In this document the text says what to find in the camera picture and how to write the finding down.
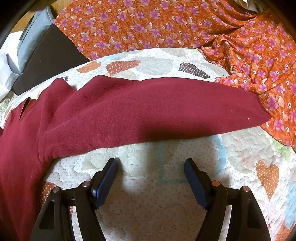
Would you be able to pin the quilted heart-print blanket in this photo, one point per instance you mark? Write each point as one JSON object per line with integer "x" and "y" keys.
{"x": 150, "y": 208}

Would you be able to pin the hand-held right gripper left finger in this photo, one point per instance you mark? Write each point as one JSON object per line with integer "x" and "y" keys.
{"x": 106, "y": 180}

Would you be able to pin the white crumpled paper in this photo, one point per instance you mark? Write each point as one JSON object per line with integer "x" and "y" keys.
{"x": 245, "y": 4}

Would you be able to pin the maroon garment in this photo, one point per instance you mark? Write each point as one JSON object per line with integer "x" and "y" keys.
{"x": 138, "y": 109}

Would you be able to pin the white plastic bag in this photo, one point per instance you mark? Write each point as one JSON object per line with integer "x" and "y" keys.
{"x": 8, "y": 69}

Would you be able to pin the grey pillow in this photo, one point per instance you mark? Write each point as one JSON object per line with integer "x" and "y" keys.
{"x": 32, "y": 37}

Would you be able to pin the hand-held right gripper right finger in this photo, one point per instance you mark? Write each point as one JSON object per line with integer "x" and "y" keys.
{"x": 196, "y": 183}

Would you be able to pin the orange floral cloth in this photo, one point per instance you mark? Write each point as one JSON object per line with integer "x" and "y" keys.
{"x": 161, "y": 23}

